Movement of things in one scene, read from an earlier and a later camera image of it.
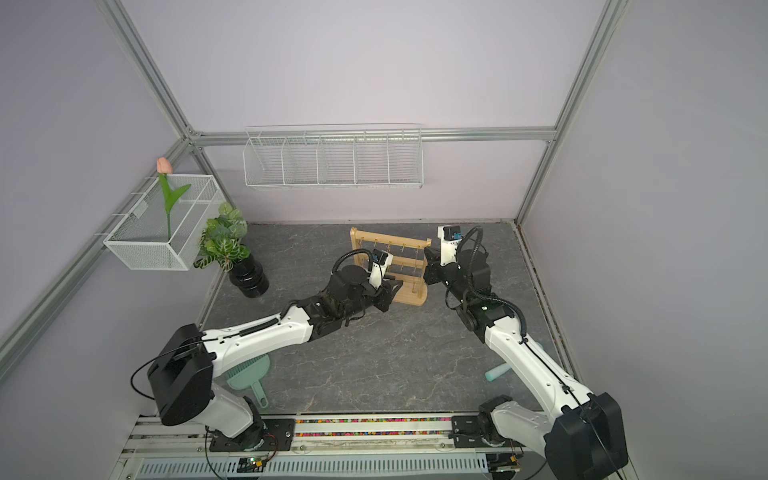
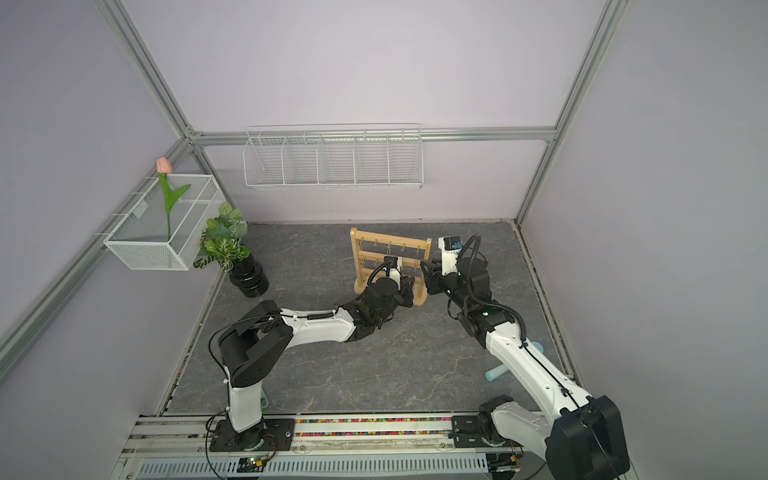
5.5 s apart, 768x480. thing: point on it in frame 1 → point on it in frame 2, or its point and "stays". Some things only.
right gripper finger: x=432 y=272 → x=433 y=276
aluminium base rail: x=419 y=435 stays
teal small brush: x=491 y=374 stays
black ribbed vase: x=247 y=274 stays
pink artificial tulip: x=164 y=169 stays
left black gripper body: x=367 y=298 → x=402 y=298
